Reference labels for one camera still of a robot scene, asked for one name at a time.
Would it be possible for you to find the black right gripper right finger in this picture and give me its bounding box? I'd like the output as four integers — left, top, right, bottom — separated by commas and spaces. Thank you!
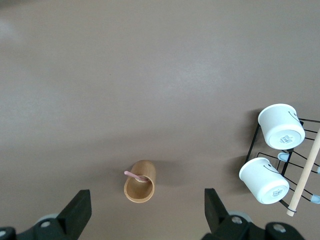
203, 188, 305, 240

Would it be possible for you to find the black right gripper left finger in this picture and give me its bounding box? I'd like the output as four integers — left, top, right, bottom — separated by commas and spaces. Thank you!
0, 189, 91, 240

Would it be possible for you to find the pink chopstick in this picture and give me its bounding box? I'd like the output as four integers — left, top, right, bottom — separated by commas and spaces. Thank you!
124, 170, 149, 183

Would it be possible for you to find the white smiley cup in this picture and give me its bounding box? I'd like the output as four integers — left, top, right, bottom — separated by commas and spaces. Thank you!
257, 103, 306, 151
238, 157, 290, 205

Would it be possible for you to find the bamboo cylinder chopstick holder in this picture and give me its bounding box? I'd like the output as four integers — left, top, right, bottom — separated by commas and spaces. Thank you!
123, 159, 157, 204

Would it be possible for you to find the black wire cup rack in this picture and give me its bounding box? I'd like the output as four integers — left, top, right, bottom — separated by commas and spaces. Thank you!
244, 117, 320, 208

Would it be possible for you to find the wooden rack handle rod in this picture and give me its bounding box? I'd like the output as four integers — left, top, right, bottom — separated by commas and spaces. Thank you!
286, 129, 320, 217

